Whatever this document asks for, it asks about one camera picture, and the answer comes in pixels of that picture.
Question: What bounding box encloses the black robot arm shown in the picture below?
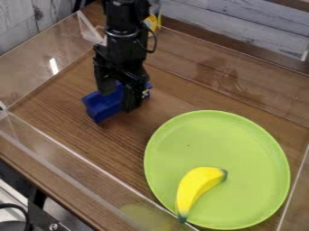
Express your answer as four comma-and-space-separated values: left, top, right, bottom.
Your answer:
92, 0, 150, 112

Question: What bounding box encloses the blue star-profile block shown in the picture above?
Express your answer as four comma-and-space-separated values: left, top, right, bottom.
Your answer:
81, 81, 141, 123

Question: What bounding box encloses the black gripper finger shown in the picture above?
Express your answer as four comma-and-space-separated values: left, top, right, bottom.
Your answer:
121, 80, 145, 112
93, 66, 116, 96

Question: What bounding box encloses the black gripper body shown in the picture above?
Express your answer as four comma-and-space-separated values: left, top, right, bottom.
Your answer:
93, 28, 150, 85

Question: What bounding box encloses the green plate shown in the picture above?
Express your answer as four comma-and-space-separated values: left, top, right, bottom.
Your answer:
143, 110, 290, 230

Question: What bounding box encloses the clear acrylic corner bracket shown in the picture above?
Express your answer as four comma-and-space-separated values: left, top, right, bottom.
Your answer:
77, 11, 105, 46

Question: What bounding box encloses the clear acrylic front wall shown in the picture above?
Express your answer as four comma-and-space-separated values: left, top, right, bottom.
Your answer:
0, 111, 199, 231

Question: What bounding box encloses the yellow labelled can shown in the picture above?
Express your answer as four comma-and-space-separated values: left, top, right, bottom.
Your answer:
144, 5, 162, 37

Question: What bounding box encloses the yellow toy banana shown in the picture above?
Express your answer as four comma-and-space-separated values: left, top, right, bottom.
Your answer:
175, 167, 228, 223

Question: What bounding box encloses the black cable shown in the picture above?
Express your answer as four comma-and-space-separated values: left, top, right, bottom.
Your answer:
0, 203, 33, 231

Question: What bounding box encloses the black metal table frame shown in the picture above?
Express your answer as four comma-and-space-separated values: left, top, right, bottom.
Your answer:
0, 160, 93, 231

